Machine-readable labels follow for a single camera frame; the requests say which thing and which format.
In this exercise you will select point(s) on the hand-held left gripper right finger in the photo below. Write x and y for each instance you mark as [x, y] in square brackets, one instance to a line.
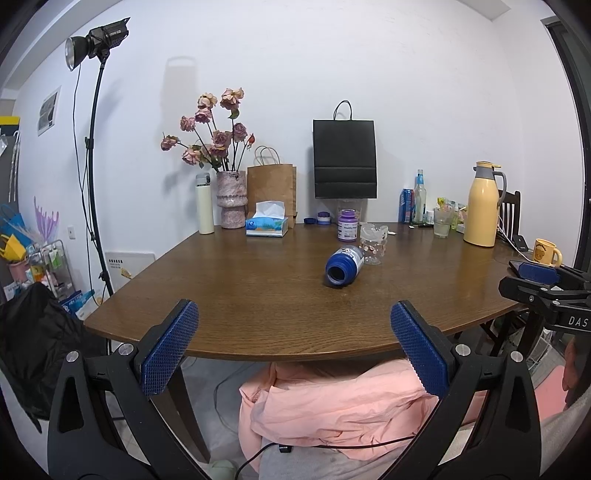
[419, 351]

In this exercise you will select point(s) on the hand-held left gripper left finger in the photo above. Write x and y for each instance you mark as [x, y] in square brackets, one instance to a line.
[168, 347]

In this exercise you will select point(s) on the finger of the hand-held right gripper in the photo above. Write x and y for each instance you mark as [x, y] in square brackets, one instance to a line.
[519, 288]
[538, 272]

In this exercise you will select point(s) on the blue cup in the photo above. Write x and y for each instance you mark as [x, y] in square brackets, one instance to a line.
[344, 266]

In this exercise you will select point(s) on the person's right forearm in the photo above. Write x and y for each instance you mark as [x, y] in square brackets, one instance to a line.
[565, 436]

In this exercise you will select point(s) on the patterned clear glass cup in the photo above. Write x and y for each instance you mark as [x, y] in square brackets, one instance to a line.
[371, 244]

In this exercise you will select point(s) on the person's right hand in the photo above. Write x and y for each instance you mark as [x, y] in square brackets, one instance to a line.
[577, 371]

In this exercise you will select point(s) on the yellow mug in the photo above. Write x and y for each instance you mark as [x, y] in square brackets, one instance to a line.
[546, 252]

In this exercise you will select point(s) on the black charger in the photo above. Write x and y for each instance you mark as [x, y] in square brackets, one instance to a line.
[520, 242]

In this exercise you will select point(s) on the wooden table leg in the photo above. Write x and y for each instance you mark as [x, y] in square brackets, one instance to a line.
[182, 408]

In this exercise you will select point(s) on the dark wooden chair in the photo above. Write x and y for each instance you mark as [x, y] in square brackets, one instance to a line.
[509, 212]

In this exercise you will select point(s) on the yellow thermal jug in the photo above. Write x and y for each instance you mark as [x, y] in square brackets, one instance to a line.
[482, 205]

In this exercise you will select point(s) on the white panel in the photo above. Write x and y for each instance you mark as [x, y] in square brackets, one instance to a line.
[125, 267]

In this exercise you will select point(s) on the pink jacket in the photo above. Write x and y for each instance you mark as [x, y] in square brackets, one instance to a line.
[341, 401]

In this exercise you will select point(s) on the blue packets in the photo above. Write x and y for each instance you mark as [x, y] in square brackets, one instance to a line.
[79, 302]

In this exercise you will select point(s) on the drinking glass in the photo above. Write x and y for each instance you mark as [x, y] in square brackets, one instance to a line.
[442, 224]

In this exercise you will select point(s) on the black jacket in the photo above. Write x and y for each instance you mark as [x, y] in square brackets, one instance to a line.
[34, 350]

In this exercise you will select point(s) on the green ball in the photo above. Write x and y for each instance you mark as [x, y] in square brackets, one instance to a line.
[222, 470]

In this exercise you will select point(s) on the clear glass bottle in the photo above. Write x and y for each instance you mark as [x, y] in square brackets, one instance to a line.
[419, 197]

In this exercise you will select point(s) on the blue drink can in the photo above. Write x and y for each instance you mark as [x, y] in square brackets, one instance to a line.
[406, 206]

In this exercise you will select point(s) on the purple supplement bottle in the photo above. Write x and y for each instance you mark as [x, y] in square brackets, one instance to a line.
[347, 226]

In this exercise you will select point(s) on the white thermos bottle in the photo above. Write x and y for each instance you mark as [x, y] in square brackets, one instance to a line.
[204, 204]

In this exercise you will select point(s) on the blue tissue box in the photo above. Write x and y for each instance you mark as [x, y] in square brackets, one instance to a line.
[268, 222]

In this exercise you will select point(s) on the pink marbled vase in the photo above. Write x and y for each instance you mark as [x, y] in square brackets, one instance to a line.
[231, 198]

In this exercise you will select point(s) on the clear plastic container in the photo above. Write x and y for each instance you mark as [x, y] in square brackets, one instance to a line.
[351, 204]

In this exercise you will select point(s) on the small blue jar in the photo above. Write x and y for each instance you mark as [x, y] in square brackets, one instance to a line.
[323, 218]

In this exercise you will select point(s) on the yellow bag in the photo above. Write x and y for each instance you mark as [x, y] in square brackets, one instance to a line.
[11, 247]

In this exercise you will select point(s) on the brown paper bag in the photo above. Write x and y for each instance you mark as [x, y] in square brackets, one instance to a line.
[272, 189]

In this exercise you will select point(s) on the black paper bag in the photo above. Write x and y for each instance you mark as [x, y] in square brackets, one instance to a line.
[345, 157]

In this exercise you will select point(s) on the dried pink roses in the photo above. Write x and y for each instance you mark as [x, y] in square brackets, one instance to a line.
[212, 134]

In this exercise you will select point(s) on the black studio light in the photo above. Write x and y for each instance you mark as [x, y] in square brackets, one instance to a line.
[94, 42]

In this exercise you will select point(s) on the white wall socket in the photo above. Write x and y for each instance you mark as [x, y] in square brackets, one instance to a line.
[70, 231]

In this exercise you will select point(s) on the wall poster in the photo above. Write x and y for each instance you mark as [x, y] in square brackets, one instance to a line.
[48, 110]

